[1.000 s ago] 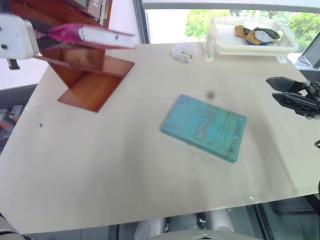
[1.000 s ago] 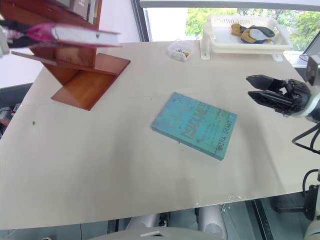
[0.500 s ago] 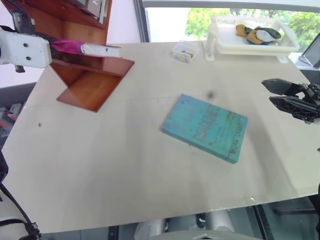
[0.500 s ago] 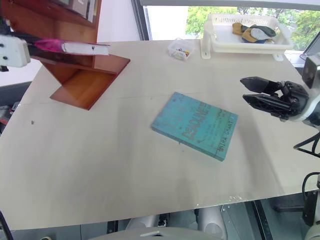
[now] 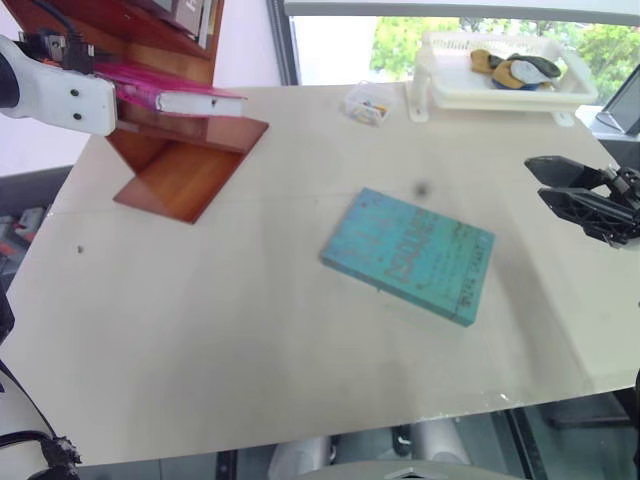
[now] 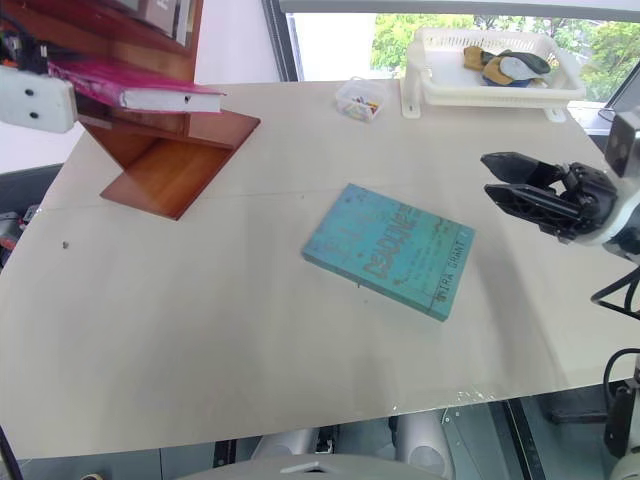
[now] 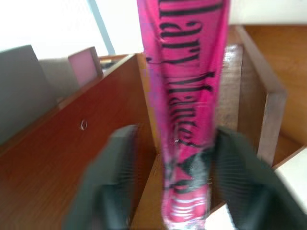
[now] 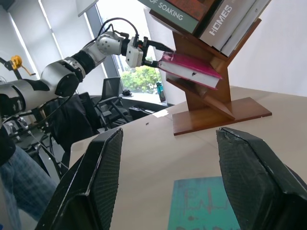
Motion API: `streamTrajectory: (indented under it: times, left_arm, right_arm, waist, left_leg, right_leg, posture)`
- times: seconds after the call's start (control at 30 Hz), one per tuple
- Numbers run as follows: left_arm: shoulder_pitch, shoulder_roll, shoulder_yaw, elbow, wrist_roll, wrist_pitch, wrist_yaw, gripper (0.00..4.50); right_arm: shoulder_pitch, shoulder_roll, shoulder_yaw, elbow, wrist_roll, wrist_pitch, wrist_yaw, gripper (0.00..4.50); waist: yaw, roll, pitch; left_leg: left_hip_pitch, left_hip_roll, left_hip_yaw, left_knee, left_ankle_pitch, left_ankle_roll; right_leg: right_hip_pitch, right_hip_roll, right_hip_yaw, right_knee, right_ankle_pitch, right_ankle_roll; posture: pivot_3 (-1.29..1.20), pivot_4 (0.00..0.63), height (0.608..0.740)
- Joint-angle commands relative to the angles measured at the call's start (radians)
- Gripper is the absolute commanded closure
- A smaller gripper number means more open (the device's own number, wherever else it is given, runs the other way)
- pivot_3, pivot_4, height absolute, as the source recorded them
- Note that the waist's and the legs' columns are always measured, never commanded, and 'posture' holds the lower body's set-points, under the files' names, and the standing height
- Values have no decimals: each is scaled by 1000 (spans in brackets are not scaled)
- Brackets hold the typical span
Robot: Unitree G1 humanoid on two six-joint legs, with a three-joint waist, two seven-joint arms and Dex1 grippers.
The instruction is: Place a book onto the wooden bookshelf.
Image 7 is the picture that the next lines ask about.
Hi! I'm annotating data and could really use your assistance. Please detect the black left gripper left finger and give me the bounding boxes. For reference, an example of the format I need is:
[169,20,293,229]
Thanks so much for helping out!
[62,124,140,230]

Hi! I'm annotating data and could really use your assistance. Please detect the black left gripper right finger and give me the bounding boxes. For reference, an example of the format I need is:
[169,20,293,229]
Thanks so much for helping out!
[208,126,307,230]

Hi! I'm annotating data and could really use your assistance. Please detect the pink book with black lettering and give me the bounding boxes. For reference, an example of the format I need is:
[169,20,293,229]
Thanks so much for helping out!
[136,0,231,230]

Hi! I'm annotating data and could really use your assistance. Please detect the wooden bookshelf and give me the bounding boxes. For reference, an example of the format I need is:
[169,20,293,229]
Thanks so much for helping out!
[0,23,307,230]

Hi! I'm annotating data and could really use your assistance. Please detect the pink-edged book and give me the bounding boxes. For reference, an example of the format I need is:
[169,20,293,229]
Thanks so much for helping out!
[68,46,104,90]

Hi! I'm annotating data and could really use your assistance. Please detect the grey book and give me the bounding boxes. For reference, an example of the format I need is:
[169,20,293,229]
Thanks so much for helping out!
[0,44,58,146]

